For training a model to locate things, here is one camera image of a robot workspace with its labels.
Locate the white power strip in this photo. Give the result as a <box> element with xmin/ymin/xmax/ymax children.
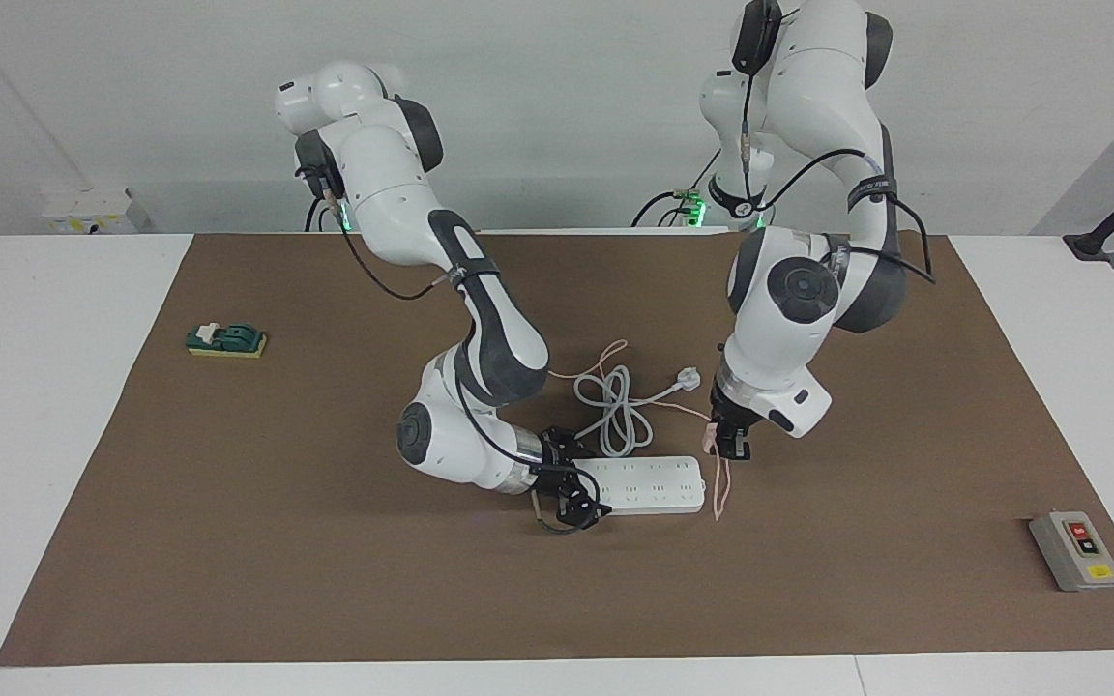
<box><xmin>574</xmin><ymin>456</ymin><xmax>707</xmax><ymax>516</ymax></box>

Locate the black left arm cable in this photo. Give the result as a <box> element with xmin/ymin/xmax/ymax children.
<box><xmin>739</xmin><ymin>43</ymin><xmax>937</xmax><ymax>287</ymax></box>

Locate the green knife switch yellow base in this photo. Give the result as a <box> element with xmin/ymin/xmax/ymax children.
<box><xmin>185</xmin><ymin>322</ymin><xmax>269</xmax><ymax>360</ymax></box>

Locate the pink charging cable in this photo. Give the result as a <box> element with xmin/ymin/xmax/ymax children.
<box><xmin>547</xmin><ymin>339</ymin><xmax>734</xmax><ymax>523</ymax></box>

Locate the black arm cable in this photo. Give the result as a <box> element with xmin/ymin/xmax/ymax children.
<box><xmin>739</xmin><ymin>43</ymin><xmax>937</xmax><ymax>287</ymax></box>
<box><xmin>301</xmin><ymin>164</ymin><xmax>613</xmax><ymax>535</ymax></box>

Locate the white power cord with plug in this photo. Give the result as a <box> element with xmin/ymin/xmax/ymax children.
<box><xmin>572</xmin><ymin>365</ymin><xmax>703</xmax><ymax>458</ymax></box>

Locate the brown table mat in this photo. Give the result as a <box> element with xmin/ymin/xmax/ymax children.
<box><xmin>0</xmin><ymin>232</ymin><xmax>1114</xmax><ymax>668</ymax></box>

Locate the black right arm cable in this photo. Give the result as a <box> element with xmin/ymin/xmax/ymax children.
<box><xmin>301</xmin><ymin>164</ymin><xmax>613</xmax><ymax>535</ymax></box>

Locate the black base cable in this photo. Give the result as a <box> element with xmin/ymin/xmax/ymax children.
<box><xmin>631</xmin><ymin>145</ymin><xmax>722</xmax><ymax>229</ymax></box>

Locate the white box with yellow labels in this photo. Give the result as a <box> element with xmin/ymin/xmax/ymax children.
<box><xmin>43</xmin><ymin>188</ymin><xmax>137</xmax><ymax>235</ymax></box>

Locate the grey push button switch box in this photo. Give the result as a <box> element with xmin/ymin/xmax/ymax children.
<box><xmin>1029</xmin><ymin>510</ymin><xmax>1114</xmax><ymax>593</ymax></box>

